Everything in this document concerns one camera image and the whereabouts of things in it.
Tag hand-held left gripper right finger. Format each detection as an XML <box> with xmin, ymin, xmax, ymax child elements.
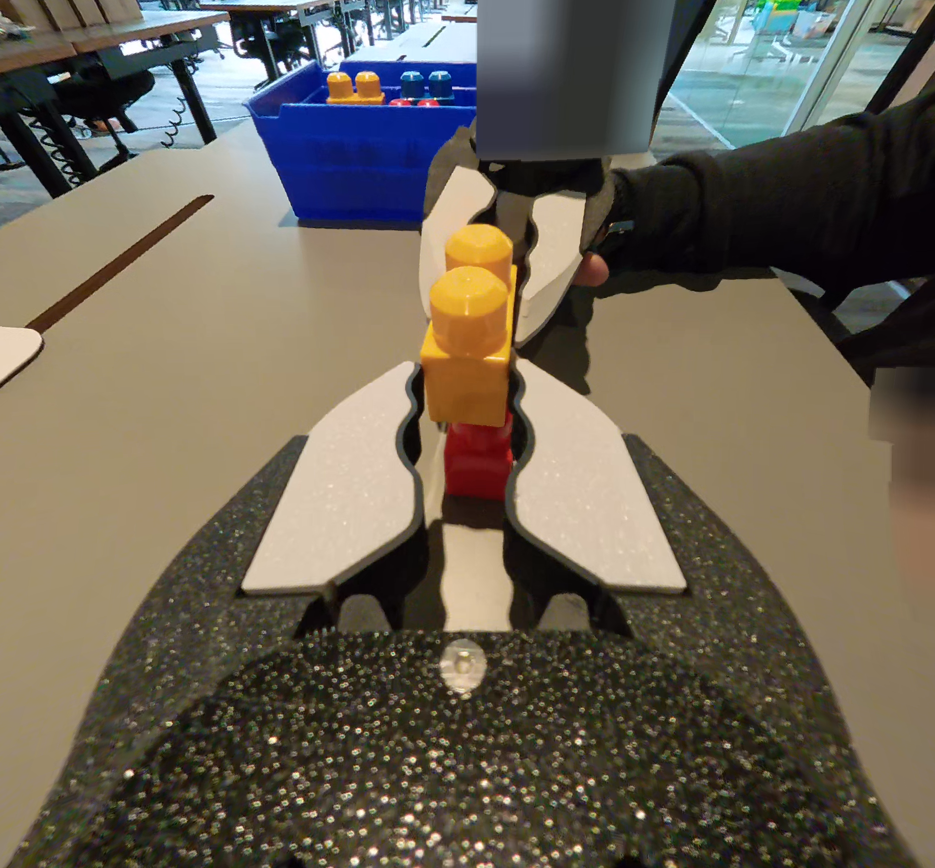
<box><xmin>504</xmin><ymin>364</ymin><xmax>689</xmax><ymax>595</ymax></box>

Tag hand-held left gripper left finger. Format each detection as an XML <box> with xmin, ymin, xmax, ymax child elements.
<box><xmin>241</xmin><ymin>360</ymin><xmax>426</xmax><ymax>597</ymax></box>

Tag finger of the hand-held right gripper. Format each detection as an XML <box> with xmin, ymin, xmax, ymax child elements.
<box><xmin>513</xmin><ymin>192</ymin><xmax>590</xmax><ymax>350</ymax></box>
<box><xmin>418</xmin><ymin>165</ymin><xmax>499</xmax><ymax>320</ymax></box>

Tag blue plastic bin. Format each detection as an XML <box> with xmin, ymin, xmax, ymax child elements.
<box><xmin>243</xmin><ymin>60</ymin><xmax>479</xmax><ymax>222</ymax></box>

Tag yellow two-stud mega block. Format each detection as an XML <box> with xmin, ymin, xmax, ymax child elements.
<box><xmin>420</xmin><ymin>224</ymin><xmax>520</xmax><ymax>425</ymax></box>
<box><xmin>325</xmin><ymin>70</ymin><xmax>386</xmax><ymax>106</ymax></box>

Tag blue two-stud mega block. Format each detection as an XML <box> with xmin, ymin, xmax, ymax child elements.
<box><xmin>400</xmin><ymin>70</ymin><xmax>456</xmax><ymax>103</ymax></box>

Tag black display panel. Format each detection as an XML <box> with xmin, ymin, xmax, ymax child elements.
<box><xmin>654</xmin><ymin>0</ymin><xmax>746</xmax><ymax>149</ymax></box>

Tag wooden office desk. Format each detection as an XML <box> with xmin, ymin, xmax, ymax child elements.
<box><xmin>0</xmin><ymin>9</ymin><xmax>231</xmax><ymax>198</ymax></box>
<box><xmin>201</xmin><ymin>0</ymin><xmax>370</xmax><ymax>91</ymax></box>

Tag green and yellow crates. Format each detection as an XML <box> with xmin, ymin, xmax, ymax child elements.
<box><xmin>752</xmin><ymin>0</ymin><xmax>804</xmax><ymax>32</ymax></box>

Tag white flat board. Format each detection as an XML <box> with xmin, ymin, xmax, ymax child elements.
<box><xmin>0</xmin><ymin>327</ymin><xmax>45</xmax><ymax>387</ymax></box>

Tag black office chair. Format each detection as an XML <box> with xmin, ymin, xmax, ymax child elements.
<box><xmin>51</xmin><ymin>50</ymin><xmax>158</xmax><ymax>134</ymax></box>

